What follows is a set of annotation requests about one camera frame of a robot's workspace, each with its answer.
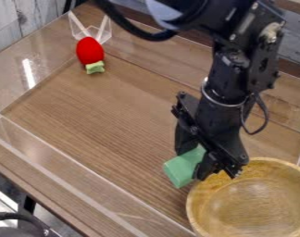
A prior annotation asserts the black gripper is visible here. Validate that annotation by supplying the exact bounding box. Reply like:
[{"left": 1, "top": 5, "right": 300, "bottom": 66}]
[{"left": 171, "top": 92, "right": 249, "bottom": 181}]

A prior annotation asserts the clear acrylic corner bracket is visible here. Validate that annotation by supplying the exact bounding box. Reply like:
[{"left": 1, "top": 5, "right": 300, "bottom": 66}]
[{"left": 67, "top": 11, "right": 111, "bottom": 44}]

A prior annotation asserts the green foam block stick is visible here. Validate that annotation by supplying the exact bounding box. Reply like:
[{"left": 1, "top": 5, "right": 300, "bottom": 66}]
[{"left": 162, "top": 145, "right": 206, "bottom": 189}]

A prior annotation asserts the black cable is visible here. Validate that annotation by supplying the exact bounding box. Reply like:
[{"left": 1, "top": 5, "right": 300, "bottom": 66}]
[{"left": 93, "top": 0, "right": 207, "bottom": 43}]

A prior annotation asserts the red plush strawberry toy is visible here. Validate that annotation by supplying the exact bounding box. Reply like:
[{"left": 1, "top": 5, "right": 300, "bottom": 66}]
[{"left": 75, "top": 37, "right": 106, "bottom": 74}]

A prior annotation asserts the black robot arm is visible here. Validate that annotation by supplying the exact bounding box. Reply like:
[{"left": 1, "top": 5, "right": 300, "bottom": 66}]
[{"left": 146, "top": 0, "right": 285, "bottom": 181}]

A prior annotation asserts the brown wooden bowl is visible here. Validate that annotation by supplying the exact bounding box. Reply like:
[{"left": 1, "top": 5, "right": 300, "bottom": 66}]
[{"left": 186, "top": 157, "right": 300, "bottom": 237}]

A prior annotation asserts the clear acrylic tray wall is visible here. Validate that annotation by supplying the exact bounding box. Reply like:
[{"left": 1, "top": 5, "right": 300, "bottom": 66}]
[{"left": 0, "top": 113, "right": 194, "bottom": 237}]

